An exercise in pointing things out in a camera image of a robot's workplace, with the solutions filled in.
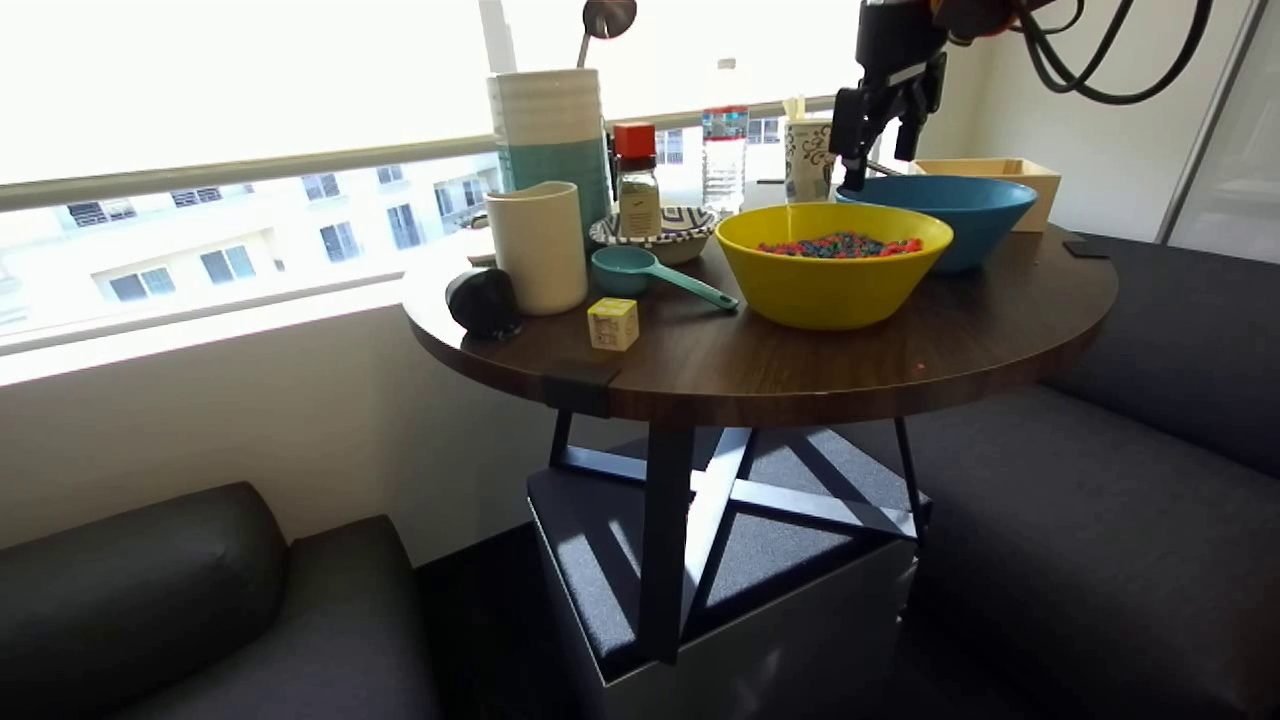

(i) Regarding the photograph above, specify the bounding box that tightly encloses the cream ceramic cup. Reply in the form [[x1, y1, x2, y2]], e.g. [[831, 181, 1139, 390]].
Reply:
[[485, 181, 591, 322]]

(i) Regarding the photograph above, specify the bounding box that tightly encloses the small beige jar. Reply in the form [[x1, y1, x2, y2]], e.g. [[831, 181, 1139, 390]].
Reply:
[[618, 173, 668, 239]]

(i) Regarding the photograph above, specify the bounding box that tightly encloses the colourful gravel pile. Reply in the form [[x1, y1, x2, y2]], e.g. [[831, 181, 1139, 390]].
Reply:
[[758, 227, 927, 259]]

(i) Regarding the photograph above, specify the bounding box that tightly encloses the light wooden box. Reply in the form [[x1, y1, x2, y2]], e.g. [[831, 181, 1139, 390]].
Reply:
[[917, 151, 1065, 237]]

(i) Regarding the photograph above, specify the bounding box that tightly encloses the black ladle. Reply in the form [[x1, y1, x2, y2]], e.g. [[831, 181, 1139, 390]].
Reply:
[[446, 266, 530, 354]]

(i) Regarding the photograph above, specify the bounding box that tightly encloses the black chair left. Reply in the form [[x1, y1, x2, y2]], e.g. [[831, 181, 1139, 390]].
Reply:
[[906, 237, 1280, 720]]

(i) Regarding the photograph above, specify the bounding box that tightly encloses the small yellow cube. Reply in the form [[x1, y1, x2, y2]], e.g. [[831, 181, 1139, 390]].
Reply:
[[583, 297, 644, 357]]

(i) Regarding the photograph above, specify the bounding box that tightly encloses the cream teal striped canister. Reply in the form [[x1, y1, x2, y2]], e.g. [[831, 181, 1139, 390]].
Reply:
[[485, 69, 612, 231]]

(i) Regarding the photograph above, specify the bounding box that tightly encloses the metal spoon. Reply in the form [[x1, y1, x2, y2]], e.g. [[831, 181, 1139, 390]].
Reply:
[[572, 0, 641, 74]]

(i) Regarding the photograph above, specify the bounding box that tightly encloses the small red container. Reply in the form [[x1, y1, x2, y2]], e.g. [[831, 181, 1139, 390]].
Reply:
[[607, 121, 660, 173]]

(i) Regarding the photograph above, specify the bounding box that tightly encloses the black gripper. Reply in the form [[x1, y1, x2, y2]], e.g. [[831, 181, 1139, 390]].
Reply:
[[831, 4, 954, 198]]

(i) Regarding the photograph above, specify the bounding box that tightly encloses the yellow plastic bowl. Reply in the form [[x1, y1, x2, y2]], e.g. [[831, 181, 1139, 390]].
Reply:
[[714, 202, 961, 335]]

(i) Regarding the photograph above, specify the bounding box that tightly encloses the round dark wood table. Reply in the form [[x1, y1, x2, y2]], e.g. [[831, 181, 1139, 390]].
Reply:
[[401, 198, 1125, 674]]

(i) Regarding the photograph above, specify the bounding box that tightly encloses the patterned shallow dish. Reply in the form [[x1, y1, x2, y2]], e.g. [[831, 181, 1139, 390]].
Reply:
[[589, 202, 730, 267]]

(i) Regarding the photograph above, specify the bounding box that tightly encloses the floral paper cup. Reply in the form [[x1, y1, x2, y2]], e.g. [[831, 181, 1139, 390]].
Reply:
[[779, 92, 846, 203]]

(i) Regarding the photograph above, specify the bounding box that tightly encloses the black leather chair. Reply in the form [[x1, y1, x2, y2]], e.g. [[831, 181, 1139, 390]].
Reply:
[[0, 480, 446, 720]]

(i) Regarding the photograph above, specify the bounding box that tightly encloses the white building outside window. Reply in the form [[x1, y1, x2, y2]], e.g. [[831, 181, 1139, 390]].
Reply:
[[0, 151, 504, 344]]

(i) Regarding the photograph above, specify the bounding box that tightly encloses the blue plastic bowl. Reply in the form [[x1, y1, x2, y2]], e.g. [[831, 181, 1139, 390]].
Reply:
[[836, 173, 1042, 279]]

